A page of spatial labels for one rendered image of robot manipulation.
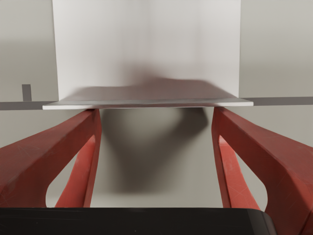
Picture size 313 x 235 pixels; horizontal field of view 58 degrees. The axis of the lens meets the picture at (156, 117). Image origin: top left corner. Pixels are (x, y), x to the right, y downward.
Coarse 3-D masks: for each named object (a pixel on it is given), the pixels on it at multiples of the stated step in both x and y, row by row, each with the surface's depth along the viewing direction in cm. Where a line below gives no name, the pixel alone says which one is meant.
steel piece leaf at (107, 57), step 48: (96, 0) 13; (144, 0) 13; (192, 0) 13; (240, 0) 13; (96, 48) 13; (144, 48) 13; (192, 48) 13; (96, 96) 13; (144, 96) 13; (192, 96) 13
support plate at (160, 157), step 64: (0, 0) 13; (256, 0) 13; (0, 64) 13; (256, 64) 13; (0, 128) 14; (128, 128) 14; (192, 128) 14; (128, 192) 14; (192, 192) 14; (256, 192) 14
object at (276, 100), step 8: (0, 104) 13; (8, 104) 13; (16, 104) 13; (24, 104) 13; (32, 104) 13; (40, 104) 13; (256, 104) 14; (264, 104) 14; (272, 104) 14; (280, 104) 14; (288, 104) 14; (296, 104) 14; (304, 104) 14; (312, 104) 14
